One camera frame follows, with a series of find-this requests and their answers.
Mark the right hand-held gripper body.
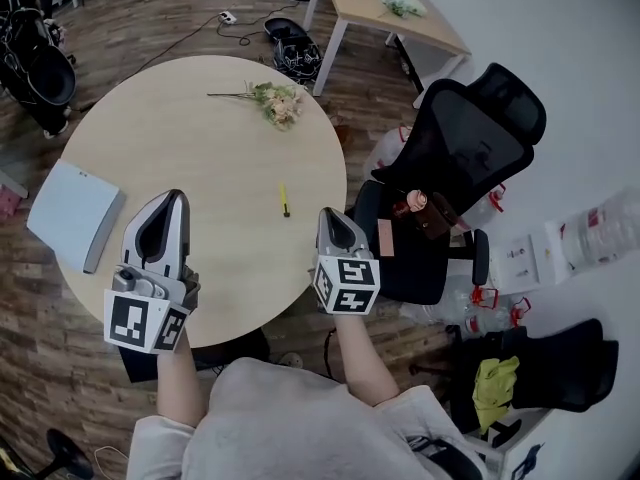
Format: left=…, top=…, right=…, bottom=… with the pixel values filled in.
left=311, top=245, right=382, bottom=316

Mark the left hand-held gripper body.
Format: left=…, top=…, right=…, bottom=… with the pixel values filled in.
left=103, top=262, right=202, bottom=355

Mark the person's left forearm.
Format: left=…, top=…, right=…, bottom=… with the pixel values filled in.
left=155, top=325, right=207, bottom=428

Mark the person's right forearm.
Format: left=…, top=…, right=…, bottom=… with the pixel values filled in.
left=331, top=311, right=401, bottom=408

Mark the pink card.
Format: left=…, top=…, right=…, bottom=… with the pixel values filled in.
left=376, top=218, right=398, bottom=258

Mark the pink rose ornament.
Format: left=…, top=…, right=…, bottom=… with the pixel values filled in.
left=405, top=188, right=431, bottom=215

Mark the brown pouch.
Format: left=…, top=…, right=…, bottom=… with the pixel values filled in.
left=414, top=191, right=460, bottom=242

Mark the clear plastic water jug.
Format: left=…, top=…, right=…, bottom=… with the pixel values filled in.
left=366, top=124, right=417, bottom=183
left=462, top=182, right=508, bottom=230
left=560, top=186, right=640, bottom=275
left=447, top=281, right=532, bottom=340

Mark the round wooden table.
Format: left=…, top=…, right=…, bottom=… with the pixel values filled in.
left=49, top=54, right=349, bottom=350

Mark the pale artificial flower bouquet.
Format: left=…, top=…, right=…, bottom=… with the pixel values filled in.
left=206, top=79, right=306, bottom=133

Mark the black mesh office chair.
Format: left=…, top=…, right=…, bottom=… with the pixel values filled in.
left=343, top=62, right=549, bottom=306

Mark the person's grey sweater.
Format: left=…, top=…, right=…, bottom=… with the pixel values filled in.
left=126, top=356, right=490, bottom=480

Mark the black chair base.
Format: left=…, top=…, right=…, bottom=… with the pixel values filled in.
left=0, top=427, right=96, bottom=480

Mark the yellow-green cloth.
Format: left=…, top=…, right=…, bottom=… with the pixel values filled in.
left=471, top=355, right=521, bottom=435

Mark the white cardboard box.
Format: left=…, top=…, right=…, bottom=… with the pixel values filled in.
left=488, top=219, right=572, bottom=290

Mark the rectangular wooden desk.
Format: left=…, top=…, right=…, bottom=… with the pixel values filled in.
left=301, top=0, right=473, bottom=110

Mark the green flower bunch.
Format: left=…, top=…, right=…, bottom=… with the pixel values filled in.
left=374, top=0, right=430, bottom=20

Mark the black power cable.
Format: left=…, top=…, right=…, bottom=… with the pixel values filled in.
left=74, top=0, right=281, bottom=112

